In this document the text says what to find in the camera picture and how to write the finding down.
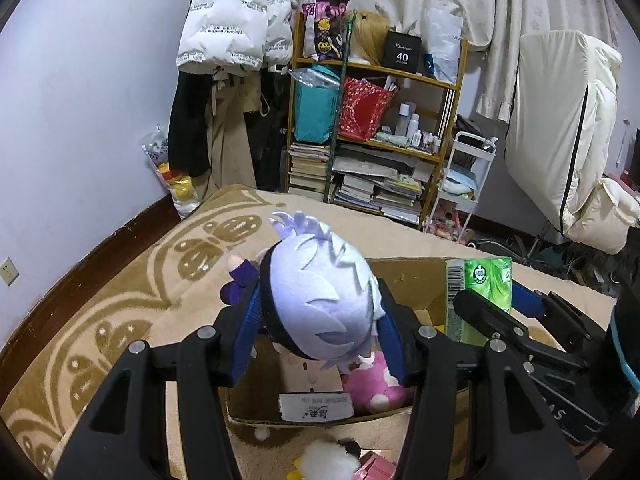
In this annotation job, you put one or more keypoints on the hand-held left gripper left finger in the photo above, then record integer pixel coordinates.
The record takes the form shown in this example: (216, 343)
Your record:
(247, 330)

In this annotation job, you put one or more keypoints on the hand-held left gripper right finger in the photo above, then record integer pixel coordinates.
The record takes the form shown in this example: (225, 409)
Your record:
(395, 350)

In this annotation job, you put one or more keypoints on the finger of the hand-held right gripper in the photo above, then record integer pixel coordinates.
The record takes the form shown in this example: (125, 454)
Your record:
(480, 310)
(527, 300)

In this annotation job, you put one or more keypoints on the green tissue pack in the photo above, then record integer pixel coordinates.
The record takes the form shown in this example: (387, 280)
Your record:
(480, 275)

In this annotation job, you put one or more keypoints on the pink bear plush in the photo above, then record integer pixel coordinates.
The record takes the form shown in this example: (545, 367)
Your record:
(370, 385)

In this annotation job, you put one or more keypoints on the cardboard box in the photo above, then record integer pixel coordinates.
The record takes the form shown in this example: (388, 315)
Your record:
(410, 280)

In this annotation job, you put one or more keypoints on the pink pig plush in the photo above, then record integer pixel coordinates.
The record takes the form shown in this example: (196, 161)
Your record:
(310, 372)

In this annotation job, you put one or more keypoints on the white-haired plush doll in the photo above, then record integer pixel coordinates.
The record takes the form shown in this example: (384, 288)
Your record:
(320, 290)

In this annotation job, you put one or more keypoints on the pink box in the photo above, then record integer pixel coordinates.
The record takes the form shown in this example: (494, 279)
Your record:
(372, 467)

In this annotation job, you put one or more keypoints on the white fluffy plush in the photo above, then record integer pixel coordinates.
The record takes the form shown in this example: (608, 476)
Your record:
(325, 460)

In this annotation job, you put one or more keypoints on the light blue cloth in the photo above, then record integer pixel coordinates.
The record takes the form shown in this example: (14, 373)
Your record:
(457, 180)

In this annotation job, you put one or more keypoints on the plastic bag of toys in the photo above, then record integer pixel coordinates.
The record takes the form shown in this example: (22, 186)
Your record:
(182, 190)

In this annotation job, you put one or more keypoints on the white trolley cart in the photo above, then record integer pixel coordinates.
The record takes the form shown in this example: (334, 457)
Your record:
(472, 137)

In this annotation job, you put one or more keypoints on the cream garment cover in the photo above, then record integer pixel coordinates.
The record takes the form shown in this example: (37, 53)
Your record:
(545, 125)

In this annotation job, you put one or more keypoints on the stack of books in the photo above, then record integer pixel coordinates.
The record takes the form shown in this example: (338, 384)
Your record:
(310, 165)

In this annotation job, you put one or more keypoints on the beige hanging trousers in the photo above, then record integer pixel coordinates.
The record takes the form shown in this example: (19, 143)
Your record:
(230, 135)

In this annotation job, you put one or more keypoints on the group of cosmetic bottles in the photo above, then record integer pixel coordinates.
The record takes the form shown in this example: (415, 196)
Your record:
(412, 125)

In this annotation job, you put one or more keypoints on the black hanging garment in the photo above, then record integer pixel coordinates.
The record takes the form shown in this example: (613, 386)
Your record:
(190, 125)

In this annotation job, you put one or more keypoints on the teal bag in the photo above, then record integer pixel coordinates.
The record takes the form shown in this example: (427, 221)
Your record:
(315, 115)

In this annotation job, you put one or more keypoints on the red bag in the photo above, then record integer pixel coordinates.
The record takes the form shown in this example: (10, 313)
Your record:
(362, 107)

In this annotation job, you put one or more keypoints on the wooden shelf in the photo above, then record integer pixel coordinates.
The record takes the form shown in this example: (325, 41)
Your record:
(425, 80)

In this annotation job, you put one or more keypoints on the green pole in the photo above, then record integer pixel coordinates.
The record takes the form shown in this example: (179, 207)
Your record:
(340, 110)

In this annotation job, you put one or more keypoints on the black box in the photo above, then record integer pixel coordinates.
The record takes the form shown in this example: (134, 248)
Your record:
(402, 52)

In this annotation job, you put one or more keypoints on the white plastic bag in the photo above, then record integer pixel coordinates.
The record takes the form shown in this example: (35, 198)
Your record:
(442, 40)

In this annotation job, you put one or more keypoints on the blond wig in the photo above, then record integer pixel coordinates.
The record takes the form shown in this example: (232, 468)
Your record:
(370, 35)

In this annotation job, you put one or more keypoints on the white puffer jacket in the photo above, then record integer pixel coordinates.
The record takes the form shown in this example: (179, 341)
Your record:
(225, 25)

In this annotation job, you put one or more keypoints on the printed purple tote bag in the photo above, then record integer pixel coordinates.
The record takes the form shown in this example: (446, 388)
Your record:
(325, 25)

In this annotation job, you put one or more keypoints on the wall socket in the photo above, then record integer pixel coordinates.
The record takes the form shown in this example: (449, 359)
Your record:
(7, 271)

